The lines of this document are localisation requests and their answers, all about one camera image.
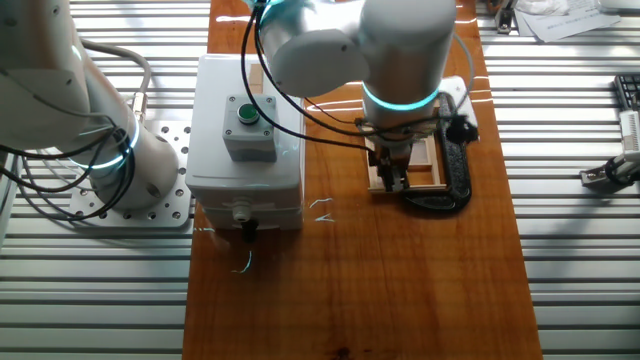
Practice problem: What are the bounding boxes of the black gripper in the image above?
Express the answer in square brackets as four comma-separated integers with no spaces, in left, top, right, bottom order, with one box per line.
[367,141,414,194]

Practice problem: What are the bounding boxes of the small wooden sliding window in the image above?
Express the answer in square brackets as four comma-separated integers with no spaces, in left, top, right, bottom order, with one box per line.
[360,122,448,194]

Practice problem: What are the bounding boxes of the black C-clamp with screw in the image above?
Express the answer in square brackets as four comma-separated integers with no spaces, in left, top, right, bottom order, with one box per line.
[402,92,473,212]

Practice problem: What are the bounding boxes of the orange wooden board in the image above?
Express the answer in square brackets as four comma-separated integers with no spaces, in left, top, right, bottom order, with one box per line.
[181,0,544,360]

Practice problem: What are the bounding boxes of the grey box with green button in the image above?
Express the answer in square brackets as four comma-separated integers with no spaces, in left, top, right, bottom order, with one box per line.
[221,93,279,164]

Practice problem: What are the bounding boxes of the stepped wooden stick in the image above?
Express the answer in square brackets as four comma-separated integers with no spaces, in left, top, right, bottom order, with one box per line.
[248,63,265,96]

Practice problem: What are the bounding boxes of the white plastic box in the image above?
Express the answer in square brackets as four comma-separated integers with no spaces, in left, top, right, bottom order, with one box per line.
[184,52,307,233]

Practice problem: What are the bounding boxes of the white paper sheets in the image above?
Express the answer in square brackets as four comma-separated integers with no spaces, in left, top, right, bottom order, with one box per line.
[514,0,623,44]

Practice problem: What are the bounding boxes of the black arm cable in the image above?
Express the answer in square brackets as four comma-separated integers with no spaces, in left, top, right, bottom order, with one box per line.
[253,4,454,139]
[239,4,376,153]

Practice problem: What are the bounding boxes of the black cable plug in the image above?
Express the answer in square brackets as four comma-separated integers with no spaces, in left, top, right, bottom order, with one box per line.
[240,218,260,245]

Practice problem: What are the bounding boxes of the metal clamp bracket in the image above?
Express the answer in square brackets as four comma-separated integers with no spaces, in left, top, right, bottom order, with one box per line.
[494,0,518,36]

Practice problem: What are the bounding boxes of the small grey camera on mount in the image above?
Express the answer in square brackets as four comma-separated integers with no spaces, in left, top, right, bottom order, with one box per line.
[579,151,640,194]

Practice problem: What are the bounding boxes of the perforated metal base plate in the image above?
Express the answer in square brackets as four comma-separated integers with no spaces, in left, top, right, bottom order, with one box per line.
[66,119,194,231]

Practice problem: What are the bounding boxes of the silver ribbed camera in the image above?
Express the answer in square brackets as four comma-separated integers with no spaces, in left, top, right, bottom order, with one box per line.
[618,109,640,154]

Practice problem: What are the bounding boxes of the black cable loop at base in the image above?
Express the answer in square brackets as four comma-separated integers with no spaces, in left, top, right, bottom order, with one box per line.
[0,126,138,222]

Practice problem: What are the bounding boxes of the grey cable with metal connector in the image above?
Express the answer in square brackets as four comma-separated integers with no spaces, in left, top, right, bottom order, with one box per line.
[79,39,153,124]

